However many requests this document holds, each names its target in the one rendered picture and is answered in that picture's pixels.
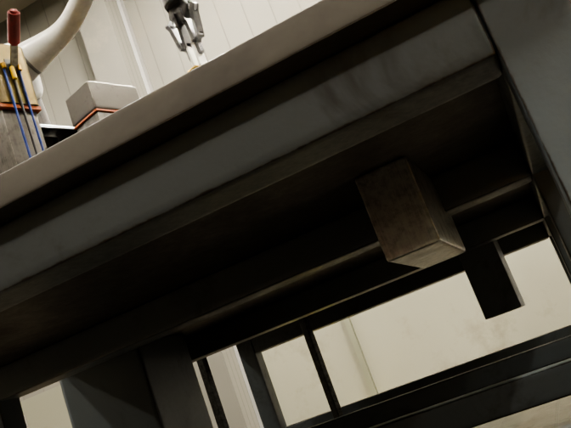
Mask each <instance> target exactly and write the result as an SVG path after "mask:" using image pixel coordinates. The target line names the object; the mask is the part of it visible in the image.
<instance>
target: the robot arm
mask: <svg viewBox="0 0 571 428"><path fill-rule="evenodd" d="M161 1H162V4H163V6H164V9H165V10H166V11H167V12H168V14H169V20H170V21H169V24H168V25H166V26H165V28H166V30H168V31H169V33H170V34H171V36H172V39H173V41H174V42H175V43H176V45H177V47H178V50H179V51H180V52H186V53H187V56H188V58H189V61H191V64H192V65H193V66H194V65H203V64H205V63H206V62H207V61H206V57H205V54H204V52H205V51H204V48H203V46H202V44H201V39H202V38H203V37H204V36H205V33H204V30H203V26H202V23H201V17H200V13H199V3H196V2H190V1H189V0H161ZM92 4H93V0H69V2H68V3H67V5H66V7H65V10H64V11H63V13H62V15H61V16H60V17H59V18H58V20H57V21H56V22H55V23H54V24H53V25H51V26H50V27H49V28H48V29H47V30H45V31H43V32H41V33H39V34H37V35H35V36H34V37H32V38H30V39H27V40H25V41H23V42H21V43H20V44H18V47H21V48H22V50H23V53H24V56H25V61H26V64H27V67H28V71H29V73H30V76H31V81H32V84H33V87H34V90H35V93H36V96H37V102H38V104H39V106H41V109H42V110H41V111H40V112H39V113H38V114H37V117H38V120H39V123H40V124H44V125H51V123H50V120H49V119H48V114H47V112H46V110H45V107H44V105H43V102H42V99H41V97H42V93H43V87H42V81H41V77H40V74H41V73H42V72H44V70H45V69H46V68H47V67H48V65H49V64H50V63H51V62H52V61H53V60H54V58H55V57H56V56H57V55H58V54H59V53H60V52H61V51H62V50H63V48H64V47H65V46H66V45H67V44H68V43H69V42H70V41H71V40H72V38H73V37H74V36H75V35H76V34H77V32H78V31H79V29H80V28H81V26H82V24H83V22H84V20H85V19H86V17H87V14H88V11H89V9H90V8H91V6H92ZM189 37H190V38H191V41H190V38H189ZM192 42H194V43H192Z"/></svg>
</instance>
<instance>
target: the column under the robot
mask: <svg viewBox="0 0 571 428"><path fill-rule="evenodd" d="M59 383H60V386H61V389H62V392H63V395H64V399H65V404H66V407H67V410H68V414H69V417H70V420H71V425H72V428H213V426H212V422H211V419H210V416H209V413H208V410H207V407H206V403H205V400H204V397H203V395H202V392H201V388H200V384H199V381H198V379H197V376H196V373H195V369H194V366H193V364H192V361H191V357H190V354H189V350H188V347H187V345H186V342H185V339H184V335H168V336H164V337H162V338H160V339H158V340H156V341H152V342H151V343H148V344H146V345H143V346H141V347H138V348H136V349H134V350H132V351H130V352H126V353H124V354H122V355H120V356H118V357H115V358H112V359H110V360H108V361H105V362H103V363H100V364H98V365H96V366H93V367H92V368H90V369H86V370H83V371H82V372H80V373H77V374H74V375H72V376H70V377H67V378H65V379H63V380H60V381H59Z"/></svg>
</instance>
